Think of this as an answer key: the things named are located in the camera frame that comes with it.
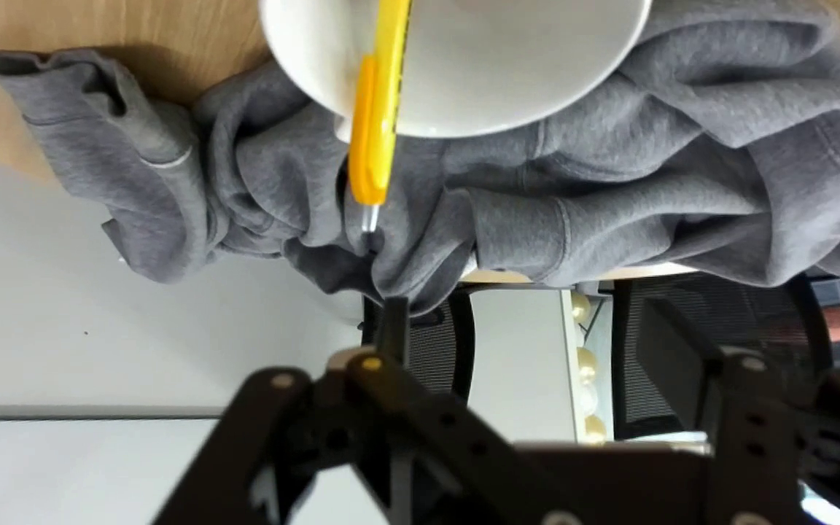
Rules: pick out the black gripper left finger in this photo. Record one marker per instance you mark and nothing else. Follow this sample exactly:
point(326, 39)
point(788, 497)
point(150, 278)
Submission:
point(395, 329)

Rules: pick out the white mug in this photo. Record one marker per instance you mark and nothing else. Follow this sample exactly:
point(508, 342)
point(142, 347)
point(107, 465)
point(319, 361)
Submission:
point(498, 68)

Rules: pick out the yellow pen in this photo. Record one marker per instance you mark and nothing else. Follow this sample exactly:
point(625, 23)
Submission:
point(381, 116)

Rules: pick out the gray hoodie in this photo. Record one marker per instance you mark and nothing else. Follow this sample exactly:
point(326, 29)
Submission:
point(635, 192)

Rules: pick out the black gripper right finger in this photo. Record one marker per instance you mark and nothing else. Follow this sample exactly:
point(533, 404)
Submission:
point(745, 439)

